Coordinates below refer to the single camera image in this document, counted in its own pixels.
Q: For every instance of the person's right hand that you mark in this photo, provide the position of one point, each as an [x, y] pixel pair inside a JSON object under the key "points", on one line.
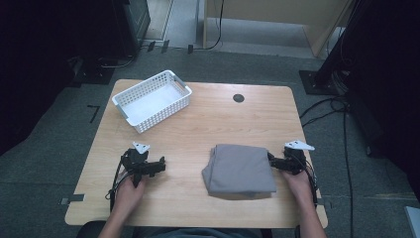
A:
{"points": [[298, 186]]}

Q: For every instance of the grey cloth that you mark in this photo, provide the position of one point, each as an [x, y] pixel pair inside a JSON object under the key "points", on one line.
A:
{"points": [[239, 170]]}

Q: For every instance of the black cabinet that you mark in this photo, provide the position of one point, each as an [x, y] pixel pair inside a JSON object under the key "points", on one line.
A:
{"points": [[132, 23]]}

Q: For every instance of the dark curtain with stand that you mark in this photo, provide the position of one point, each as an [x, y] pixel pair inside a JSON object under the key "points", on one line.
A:
{"points": [[389, 66]]}

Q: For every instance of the white perforated plastic basket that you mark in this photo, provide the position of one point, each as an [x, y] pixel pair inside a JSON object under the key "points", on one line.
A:
{"points": [[152, 100]]}

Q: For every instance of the white flat object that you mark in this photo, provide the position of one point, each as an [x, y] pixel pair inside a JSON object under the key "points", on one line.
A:
{"points": [[414, 221]]}

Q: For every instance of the person's left hand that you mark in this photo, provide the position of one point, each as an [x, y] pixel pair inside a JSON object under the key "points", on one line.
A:
{"points": [[127, 195]]}

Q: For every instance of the person's lap in dark clothing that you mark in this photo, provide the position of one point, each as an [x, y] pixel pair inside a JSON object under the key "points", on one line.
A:
{"points": [[185, 233]]}

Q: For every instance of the dark floor tape piece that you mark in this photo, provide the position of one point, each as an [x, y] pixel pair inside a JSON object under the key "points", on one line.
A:
{"points": [[190, 49], [151, 46], [165, 46]]}

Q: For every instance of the grey tape strip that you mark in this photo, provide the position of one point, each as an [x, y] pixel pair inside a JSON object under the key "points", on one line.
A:
{"points": [[325, 203], [73, 199]]}

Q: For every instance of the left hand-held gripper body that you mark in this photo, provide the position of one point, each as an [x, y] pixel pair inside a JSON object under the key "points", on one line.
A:
{"points": [[136, 162]]}

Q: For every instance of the light wooden furniture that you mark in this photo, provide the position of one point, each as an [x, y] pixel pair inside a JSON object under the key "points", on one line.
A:
{"points": [[297, 13]]}

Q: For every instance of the dark round table grommet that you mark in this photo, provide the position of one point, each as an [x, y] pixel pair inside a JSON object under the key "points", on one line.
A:
{"points": [[238, 97]]}

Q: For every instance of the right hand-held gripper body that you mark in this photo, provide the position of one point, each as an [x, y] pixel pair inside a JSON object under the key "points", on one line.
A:
{"points": [[294, 159]]}

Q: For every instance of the black stand base plate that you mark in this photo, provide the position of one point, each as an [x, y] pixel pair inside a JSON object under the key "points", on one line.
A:
{"points": [[317, 82]]}

